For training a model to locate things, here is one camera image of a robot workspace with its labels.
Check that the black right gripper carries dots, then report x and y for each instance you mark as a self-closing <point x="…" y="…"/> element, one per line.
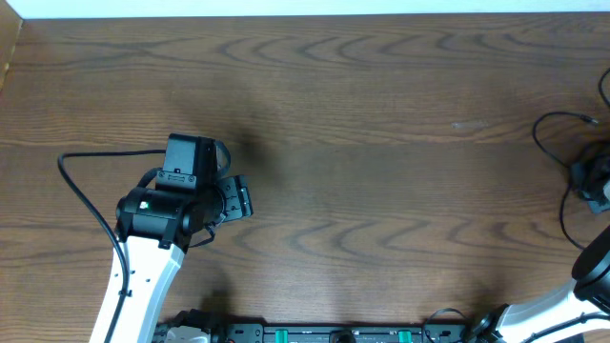
<point x="579" y="171"/>

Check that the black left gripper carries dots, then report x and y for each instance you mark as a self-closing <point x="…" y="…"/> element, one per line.
<point x="240" y="196"/>

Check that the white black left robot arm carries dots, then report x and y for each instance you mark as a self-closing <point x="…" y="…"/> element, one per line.
<point x="155" y="231"/>

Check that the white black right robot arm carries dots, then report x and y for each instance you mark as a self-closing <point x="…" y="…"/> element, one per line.
<point x="580" y="306"/>

